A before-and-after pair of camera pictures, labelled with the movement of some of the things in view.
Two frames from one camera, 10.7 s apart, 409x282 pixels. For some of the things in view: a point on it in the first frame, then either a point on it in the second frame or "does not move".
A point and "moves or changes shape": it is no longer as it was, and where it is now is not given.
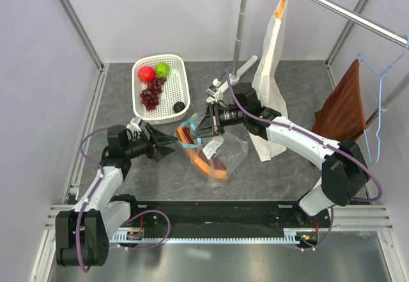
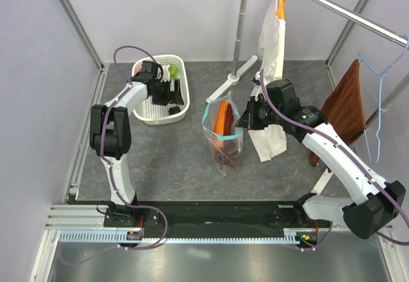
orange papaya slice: x=215 y=170 moves or changes shape
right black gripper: x=211 y=125 -> x=248 y=119
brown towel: x=341 y=116 does not move
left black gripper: x=156 y=138 -> x=171 y=98
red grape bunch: x=150 y=96 moves or changes shape
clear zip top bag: x=213 y=158 moves or changes shape
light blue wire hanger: x=382 y=74 does not move
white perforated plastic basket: x=160 y=88 does not move
